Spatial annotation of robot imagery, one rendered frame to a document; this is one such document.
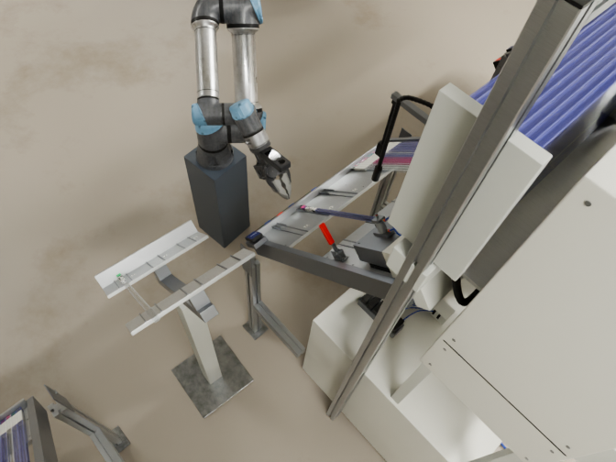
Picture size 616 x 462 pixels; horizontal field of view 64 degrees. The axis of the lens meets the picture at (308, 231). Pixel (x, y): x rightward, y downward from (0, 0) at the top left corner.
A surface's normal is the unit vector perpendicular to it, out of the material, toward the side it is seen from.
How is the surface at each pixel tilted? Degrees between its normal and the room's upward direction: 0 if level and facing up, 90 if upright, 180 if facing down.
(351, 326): 0
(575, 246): 90
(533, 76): 90
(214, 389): 0
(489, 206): 90
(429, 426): 0
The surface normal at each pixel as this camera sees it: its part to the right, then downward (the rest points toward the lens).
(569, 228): -0.73, 0.55
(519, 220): 0.07, -0.52
